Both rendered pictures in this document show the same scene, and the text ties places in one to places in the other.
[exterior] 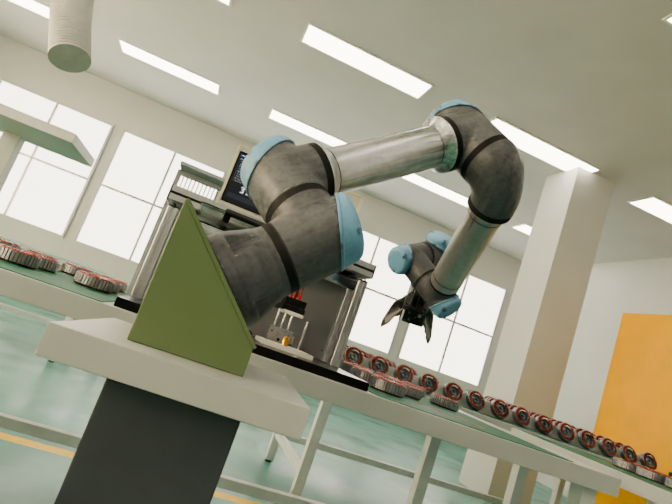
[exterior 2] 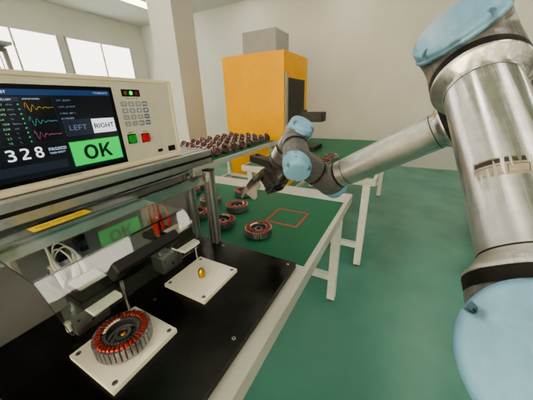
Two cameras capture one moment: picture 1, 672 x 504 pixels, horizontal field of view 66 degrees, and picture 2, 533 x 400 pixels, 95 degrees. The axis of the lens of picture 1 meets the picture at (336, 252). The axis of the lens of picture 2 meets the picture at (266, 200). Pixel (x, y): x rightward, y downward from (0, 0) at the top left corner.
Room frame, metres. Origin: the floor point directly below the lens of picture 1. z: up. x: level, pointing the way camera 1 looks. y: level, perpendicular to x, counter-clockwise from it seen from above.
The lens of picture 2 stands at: (0.96, 0.36, 1.26)
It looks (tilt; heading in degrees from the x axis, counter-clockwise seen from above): 22 degrees down; 312
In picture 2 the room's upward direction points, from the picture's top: 2 degrees counter-clockwise
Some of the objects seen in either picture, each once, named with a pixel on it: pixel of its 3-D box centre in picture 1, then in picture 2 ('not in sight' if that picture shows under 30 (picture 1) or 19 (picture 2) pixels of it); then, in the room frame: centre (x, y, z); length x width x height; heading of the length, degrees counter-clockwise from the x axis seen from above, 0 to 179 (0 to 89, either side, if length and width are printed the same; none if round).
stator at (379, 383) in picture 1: (387, 386); (258, 229); (1.58, -0.28, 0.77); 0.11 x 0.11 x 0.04
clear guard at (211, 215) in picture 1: (237, 233); (93, 237); (1.46, 0.28, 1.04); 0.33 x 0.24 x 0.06; 13
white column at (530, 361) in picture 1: (537, 329); (180, 79); (5.09, -2.16, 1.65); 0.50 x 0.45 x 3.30; 13
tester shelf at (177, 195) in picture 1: (267, 240); (66, 174); (1.79, 0.24, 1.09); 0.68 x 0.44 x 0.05; 103
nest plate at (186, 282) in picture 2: (283, 347); (201, 277); (1.51, 0.05, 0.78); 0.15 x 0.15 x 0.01; 13
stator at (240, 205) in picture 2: (406, 390); (237, 206); (1.84, -0.39, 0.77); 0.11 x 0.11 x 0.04
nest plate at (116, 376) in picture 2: not in sight; (126, 343); (1.45, 0.29, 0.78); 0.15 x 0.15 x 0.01; 13
